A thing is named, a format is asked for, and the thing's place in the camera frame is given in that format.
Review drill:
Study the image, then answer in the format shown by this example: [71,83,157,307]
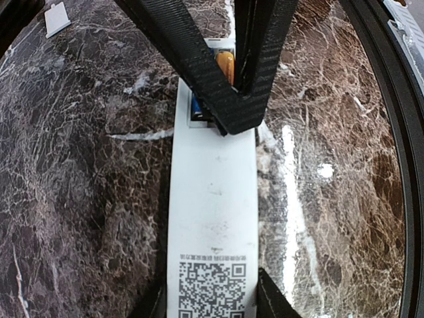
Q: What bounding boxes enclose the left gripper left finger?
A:
[128,284,166,318]

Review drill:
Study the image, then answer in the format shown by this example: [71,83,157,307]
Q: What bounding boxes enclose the white slotted cable duct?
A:
[383,0,423,54]

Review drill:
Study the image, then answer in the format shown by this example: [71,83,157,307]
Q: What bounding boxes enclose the orange battery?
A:
[216,51,235,85]

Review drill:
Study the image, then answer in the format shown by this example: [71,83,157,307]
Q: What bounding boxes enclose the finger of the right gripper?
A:
[114,0,262,136]
[233,0,298,129]

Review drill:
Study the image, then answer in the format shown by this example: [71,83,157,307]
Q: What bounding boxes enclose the white battery cover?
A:
[44,1,71,38]

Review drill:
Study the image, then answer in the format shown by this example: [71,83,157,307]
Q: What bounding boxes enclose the blue battery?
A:
[191,94,213,122]

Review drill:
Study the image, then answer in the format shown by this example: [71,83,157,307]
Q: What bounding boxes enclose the black front rail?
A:
[341,1,423,317]

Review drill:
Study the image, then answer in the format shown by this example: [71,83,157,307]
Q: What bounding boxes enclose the white remote control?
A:
[165,36,259,318]

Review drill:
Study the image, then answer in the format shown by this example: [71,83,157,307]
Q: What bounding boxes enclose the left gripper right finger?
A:
[256,268,301,318]

